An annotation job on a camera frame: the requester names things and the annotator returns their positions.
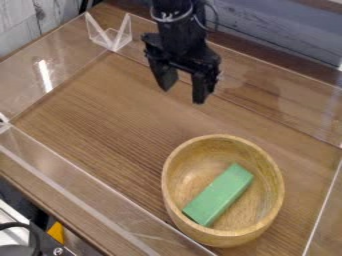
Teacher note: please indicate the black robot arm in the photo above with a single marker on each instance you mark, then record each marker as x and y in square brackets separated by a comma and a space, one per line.
[171, 10]

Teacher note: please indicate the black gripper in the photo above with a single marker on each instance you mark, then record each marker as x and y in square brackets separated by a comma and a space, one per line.
[178, 48]

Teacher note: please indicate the green rectangular block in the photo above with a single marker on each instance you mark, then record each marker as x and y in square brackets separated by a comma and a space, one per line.
[219, 195]

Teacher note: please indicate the black device yellow sticker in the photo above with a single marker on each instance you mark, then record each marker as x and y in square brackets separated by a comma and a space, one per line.
[52, 248]

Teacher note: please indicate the brown wooden bowl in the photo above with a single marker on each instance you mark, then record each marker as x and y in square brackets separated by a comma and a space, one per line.
[194, 164]

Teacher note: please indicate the clear acrylic tray walls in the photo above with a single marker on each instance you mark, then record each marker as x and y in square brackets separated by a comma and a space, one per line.
[88, 128]

